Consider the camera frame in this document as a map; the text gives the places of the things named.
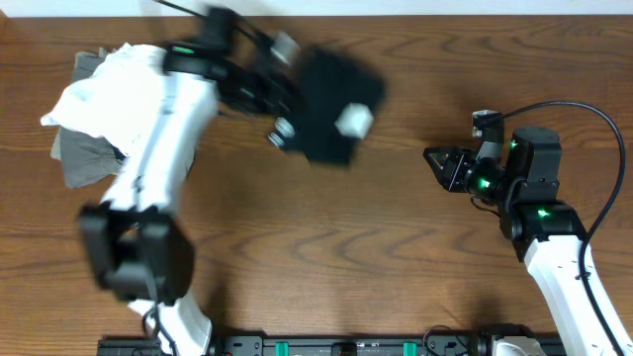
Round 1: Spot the black t-shirt with logo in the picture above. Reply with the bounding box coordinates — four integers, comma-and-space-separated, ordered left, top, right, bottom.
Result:
289, 47, 386, 166

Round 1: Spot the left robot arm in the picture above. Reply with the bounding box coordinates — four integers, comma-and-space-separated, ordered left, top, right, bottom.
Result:
78, 6, 302, 355

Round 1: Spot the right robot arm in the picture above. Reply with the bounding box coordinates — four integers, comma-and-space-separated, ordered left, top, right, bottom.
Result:
423, 110, 632, 355

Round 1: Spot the olive folded garment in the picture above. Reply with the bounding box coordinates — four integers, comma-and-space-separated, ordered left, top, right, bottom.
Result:
50, 47, 109, 160

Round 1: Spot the grey folded garment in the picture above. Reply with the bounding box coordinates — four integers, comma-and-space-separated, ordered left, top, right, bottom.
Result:
58, 128, 126, 189

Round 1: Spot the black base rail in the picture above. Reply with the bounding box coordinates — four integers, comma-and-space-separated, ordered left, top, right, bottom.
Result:
96, 334, 570, 356

